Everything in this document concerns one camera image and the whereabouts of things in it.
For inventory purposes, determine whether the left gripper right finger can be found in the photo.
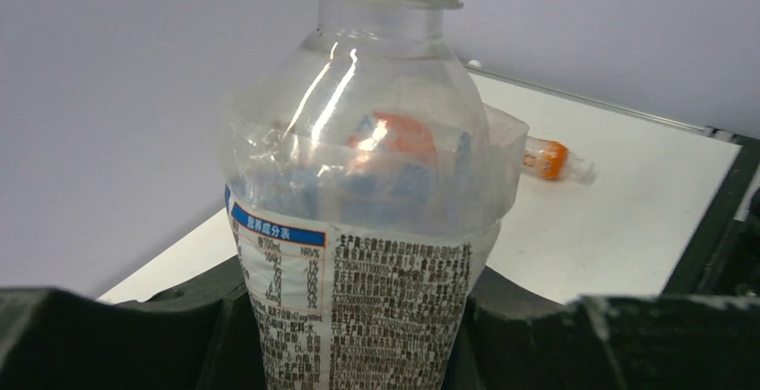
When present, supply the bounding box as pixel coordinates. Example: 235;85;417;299
444;269;759;389

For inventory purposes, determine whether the orange drink bottle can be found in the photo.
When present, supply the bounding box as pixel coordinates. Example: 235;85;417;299
522;136;597;185

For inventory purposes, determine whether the clear water bottle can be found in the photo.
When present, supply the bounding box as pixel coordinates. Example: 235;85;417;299
218;0;529;389

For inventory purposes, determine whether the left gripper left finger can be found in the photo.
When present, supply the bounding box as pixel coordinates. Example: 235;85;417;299
1;258;266;389

